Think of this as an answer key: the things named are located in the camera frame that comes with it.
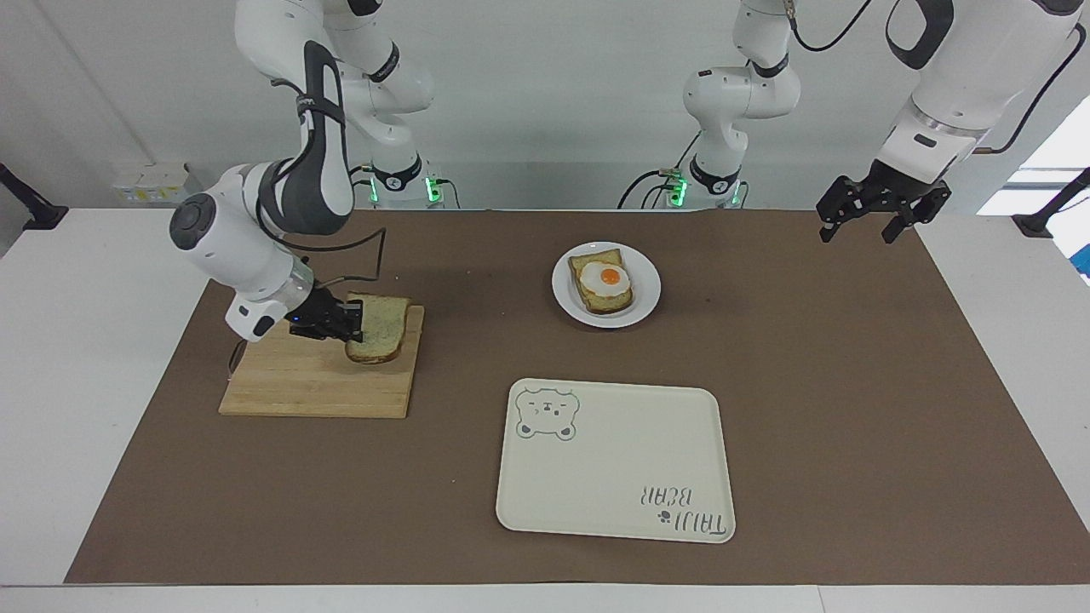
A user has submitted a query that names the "cream tray with bear print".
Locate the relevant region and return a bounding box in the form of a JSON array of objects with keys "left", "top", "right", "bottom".
[{"left": 495, "top": 377, "right": 737, "bottom": 545}]

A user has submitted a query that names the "white wall socket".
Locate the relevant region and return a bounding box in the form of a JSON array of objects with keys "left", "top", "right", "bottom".
[{"left": 112, "top": 163, "right": 191, "bottom": 206}]

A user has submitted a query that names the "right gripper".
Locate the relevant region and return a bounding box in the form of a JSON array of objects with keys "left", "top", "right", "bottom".
[{"left": 290, "top": 285, "right": 367, "bottom": 344}]

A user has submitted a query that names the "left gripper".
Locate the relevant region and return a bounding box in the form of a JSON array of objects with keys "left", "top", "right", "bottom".
[{"left": 816, "top": 160, "right": 953, "bottom": 246}]

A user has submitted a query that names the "toasted bread slice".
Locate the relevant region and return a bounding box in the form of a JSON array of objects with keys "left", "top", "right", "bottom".
[{"left": 568, "top": 248, "right": 635, "bottom": 315}]

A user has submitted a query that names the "black stand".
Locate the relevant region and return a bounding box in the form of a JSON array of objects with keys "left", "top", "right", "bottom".
[
  {"left": 1012, "top": 167, "right": 1090, "bottom": 238},
  {"left": 0, "top": 161, "right": 70, "bottom": 232}
]

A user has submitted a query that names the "wooden cutting board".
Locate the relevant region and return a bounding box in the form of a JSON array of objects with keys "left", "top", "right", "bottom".
[{"left": 218, "top": 304, "right": 426, "bottom": 420}]

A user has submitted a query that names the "black cable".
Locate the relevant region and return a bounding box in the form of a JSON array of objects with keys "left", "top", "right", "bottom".
[
  {"left": 255, "top": 225, "right": 388, "bottom": 287},
  {"left": 973, "top": 23, "right": 1090, "bottom": 157},
  {"left": 787, "top": 0, "right": 878, "bottom": 54},
  {"left": 617, "top": 128, "right": 704, "bottom": 211}
]

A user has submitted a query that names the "white round plate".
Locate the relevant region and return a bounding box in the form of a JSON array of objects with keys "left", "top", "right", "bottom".
[{"left": 551, "top": 241, "right": 663, "bottom": 329}]

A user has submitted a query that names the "brown bread slice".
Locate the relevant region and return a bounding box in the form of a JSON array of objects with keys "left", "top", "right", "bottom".
[{"left": 345, "top": 293, "right": 413, "bottom": 365}]

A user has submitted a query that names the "fried egg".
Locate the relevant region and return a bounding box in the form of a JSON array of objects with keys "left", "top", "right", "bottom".
[{"left": 579, "top": 260, "right": 632, "bottom": 298}]

